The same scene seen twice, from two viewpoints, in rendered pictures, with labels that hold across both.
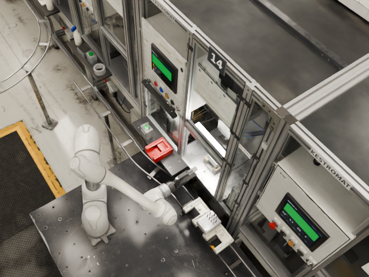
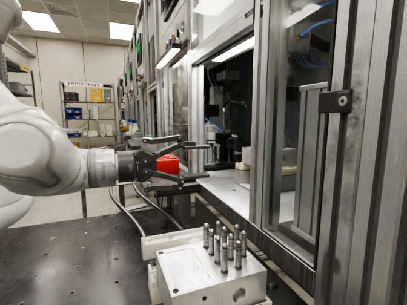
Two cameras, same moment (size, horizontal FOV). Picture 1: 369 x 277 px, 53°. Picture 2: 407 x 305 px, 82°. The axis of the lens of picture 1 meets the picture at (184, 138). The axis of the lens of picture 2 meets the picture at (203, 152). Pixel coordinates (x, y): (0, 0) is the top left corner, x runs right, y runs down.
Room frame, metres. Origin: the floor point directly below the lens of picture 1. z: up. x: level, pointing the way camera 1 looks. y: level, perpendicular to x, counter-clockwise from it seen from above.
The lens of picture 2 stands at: (0.62, -0.30, 1.12)
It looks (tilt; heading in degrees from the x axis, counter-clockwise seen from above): 9 degrees down; 20
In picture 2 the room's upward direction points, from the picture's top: straight up
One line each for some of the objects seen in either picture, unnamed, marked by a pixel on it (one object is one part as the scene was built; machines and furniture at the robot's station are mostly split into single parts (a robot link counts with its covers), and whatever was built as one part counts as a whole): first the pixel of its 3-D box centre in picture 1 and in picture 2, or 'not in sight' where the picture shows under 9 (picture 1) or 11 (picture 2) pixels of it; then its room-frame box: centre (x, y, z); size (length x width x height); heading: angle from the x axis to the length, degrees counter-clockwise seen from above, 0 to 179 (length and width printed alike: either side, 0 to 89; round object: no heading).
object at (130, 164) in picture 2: (173, 184); (137, 165); (1.09, 0.04, 1.00); 0.09 x 0.07 x 0.08; 131
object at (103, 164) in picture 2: (164, 190); (104, 167); (1.04, 0.10, 1.00); 0.09 x 0.06 x 0.09; 41
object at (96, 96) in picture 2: not in sight; (91, 120); (5.67, 4.83, 1.00); 1.30 x 0.51 x 2.00; 131
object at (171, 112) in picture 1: (159, 97); (166, 55); (1.51, 0.18, 1.37); 0.36 x 0.04 x 0.04; 41
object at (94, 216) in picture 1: (94, 217); not in sight; (0.87, 0.53, 0.85); 0.18 x 0.16 x 0.22; 13
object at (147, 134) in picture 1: (147, 131); (151, 150); (1.51, 0.27, 0.97); 0.08 x 0.08 x 0.12; 41
